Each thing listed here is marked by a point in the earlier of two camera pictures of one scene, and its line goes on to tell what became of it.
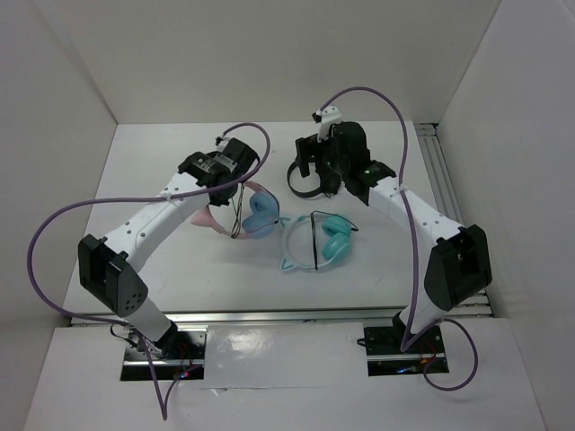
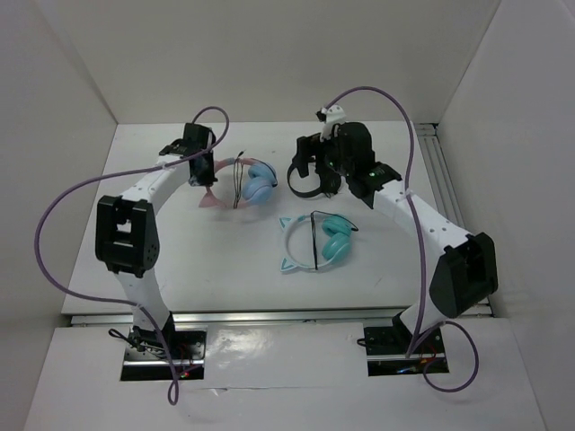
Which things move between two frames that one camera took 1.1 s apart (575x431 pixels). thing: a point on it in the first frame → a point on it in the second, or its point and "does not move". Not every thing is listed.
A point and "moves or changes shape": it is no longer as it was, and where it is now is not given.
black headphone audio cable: (237, 213) moves or changes shape
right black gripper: (306, 148) does not move
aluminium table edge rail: (360, 316) does not move
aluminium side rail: (439, 169) does not move
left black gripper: (216, 201) → (208, 179)
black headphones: (330, 181) does not move
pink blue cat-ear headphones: (260, 217) moves or changes shape
